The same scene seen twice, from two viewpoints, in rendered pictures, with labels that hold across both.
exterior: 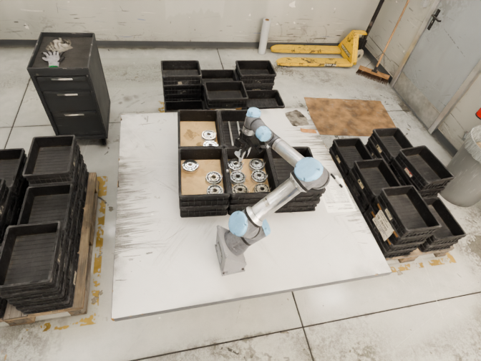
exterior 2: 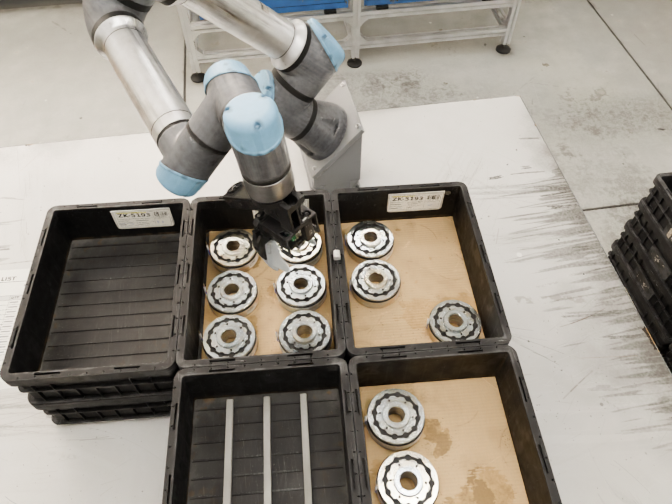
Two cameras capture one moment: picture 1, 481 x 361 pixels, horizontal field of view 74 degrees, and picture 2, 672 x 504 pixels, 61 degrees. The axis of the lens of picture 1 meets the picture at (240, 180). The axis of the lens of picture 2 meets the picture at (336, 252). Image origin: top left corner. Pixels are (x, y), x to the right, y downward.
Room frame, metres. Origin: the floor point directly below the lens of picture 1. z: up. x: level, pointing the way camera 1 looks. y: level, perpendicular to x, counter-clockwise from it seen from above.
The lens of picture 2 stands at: (1.96, 0.21, 1.84)
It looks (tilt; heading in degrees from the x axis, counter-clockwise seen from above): 53 degrees down; 191
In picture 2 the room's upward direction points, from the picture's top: straight up
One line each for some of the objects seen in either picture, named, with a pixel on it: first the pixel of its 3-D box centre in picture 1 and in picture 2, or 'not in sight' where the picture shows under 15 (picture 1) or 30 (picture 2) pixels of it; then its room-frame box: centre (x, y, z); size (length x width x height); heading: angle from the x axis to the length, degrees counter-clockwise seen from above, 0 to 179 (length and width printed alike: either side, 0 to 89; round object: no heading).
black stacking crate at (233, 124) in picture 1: (240, 134); (265, 492); (1.75, 0.06, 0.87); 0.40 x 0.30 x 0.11; 15
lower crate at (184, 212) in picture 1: (202, 187); not in sight; (1.29, 0.24, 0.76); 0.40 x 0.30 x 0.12; 15
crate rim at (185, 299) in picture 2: (250, 170); (261, 272); (1.37, -0.05, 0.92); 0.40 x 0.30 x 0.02; 15
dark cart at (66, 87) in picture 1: (77, 93); not in sight; (2.39, 1.68, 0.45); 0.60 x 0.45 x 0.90; 19
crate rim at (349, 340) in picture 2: (202, 171); (412, 261); (1.29, 0.24, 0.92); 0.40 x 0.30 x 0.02; 15
